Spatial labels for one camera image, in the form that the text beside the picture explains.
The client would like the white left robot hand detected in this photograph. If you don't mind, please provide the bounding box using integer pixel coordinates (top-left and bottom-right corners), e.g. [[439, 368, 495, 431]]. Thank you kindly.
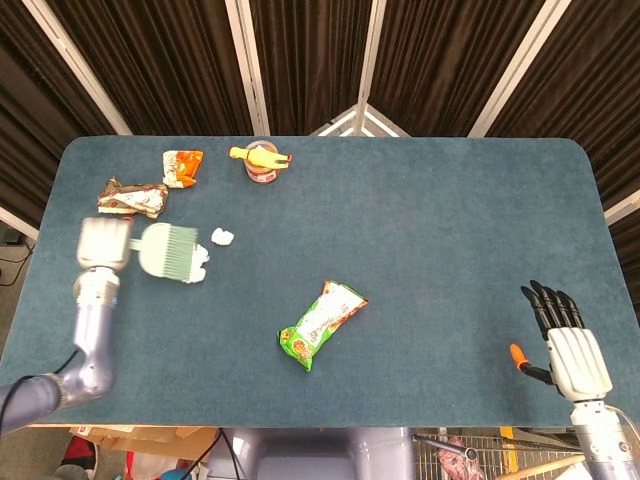
[[74, 217, 134, 274]]

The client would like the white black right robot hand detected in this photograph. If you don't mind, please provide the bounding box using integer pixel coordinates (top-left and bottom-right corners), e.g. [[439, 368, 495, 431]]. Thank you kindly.
[[509, 280, 614, 402]]

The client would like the mint green hand brush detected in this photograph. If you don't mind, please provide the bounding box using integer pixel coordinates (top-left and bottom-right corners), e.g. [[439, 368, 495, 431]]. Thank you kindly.
[[127, 222, 202, 279]]

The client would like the brown gold snack wrapper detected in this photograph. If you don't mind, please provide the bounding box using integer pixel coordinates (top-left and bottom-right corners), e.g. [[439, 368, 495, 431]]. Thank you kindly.
[[96, 176, 170, 222]]

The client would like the orange white snack wrapper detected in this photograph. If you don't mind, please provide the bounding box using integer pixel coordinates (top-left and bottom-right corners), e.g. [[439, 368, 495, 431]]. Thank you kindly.
[[161, 149, 206, 190]]

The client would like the wooden stick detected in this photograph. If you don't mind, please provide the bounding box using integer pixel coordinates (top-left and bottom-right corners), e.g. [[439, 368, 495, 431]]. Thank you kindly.
[[503, 453, 587, 480]]

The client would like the yellow rubber chicken toy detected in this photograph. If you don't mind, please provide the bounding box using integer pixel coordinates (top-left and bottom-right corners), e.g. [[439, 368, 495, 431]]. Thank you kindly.
[[228, 144, 294, 171]]

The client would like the brown cardboard box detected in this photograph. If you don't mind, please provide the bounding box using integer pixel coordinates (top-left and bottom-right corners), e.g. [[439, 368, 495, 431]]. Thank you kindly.
[[67, 425, 219, 457]]

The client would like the blue felt table cover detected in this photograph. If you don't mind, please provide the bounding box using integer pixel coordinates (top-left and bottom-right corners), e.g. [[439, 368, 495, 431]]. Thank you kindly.
[[0, 135, 640, 430]]

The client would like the green snack bag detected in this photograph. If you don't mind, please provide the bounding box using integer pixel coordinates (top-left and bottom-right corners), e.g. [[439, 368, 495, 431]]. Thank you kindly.
[[277, 279, 370, 374]]

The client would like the dark brown curtain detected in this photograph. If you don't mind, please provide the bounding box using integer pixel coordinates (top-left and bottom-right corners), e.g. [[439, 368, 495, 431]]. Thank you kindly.
[[0, 0, 640, 261]]

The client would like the lavender robot torso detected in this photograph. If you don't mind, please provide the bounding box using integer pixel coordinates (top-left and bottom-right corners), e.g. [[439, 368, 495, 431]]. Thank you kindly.
[[207, 427, 416, 480]]

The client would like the white metal frame post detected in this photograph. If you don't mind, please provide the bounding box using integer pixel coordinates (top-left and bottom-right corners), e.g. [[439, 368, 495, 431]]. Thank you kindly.
[[0, 205, 41, 242], [603, 189, 640, 224], [467, 0, 572, 139], [224, 0, 272, 137], [22, 0, 133, 137], [353, 0, 387, 109]]

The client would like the metal wire basket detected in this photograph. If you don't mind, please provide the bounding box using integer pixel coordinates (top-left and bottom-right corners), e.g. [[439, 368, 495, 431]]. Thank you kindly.
[[411, 427, 587, 480]]

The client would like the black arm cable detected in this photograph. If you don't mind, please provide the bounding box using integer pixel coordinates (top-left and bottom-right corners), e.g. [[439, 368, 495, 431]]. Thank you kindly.
[[0, 348, 81, 427]]

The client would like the white frame floor foot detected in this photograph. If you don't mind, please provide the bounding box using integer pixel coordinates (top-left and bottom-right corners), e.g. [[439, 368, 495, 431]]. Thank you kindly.
[[309, 103, 412, 138]]

